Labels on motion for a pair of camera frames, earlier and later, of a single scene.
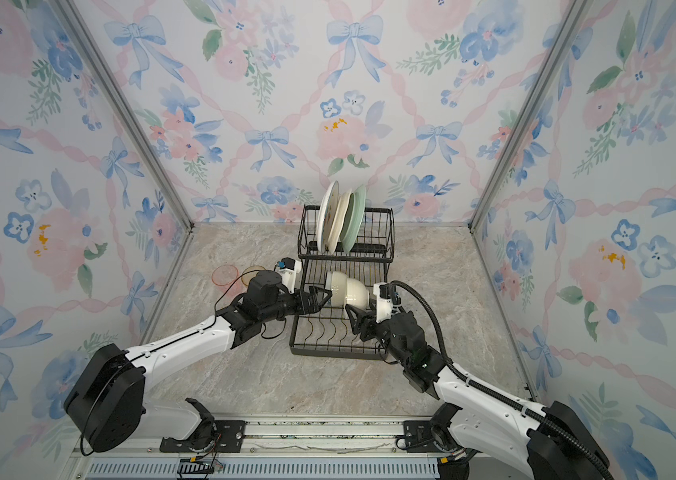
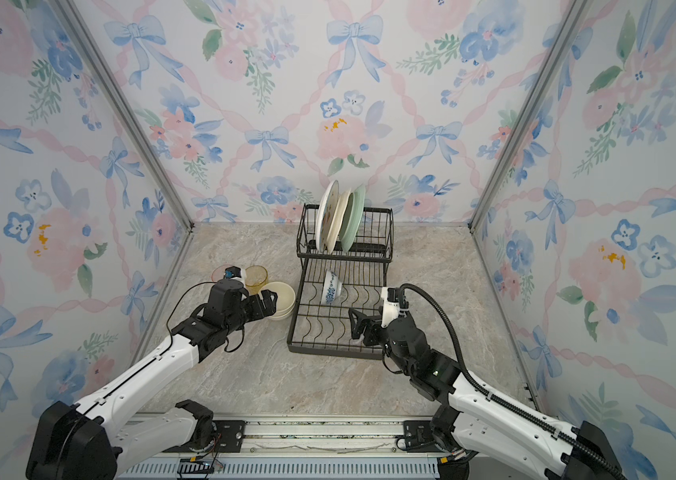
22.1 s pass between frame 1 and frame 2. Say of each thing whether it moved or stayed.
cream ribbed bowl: moved
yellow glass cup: stayed
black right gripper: stayed
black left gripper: moved
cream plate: stayed
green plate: stayed
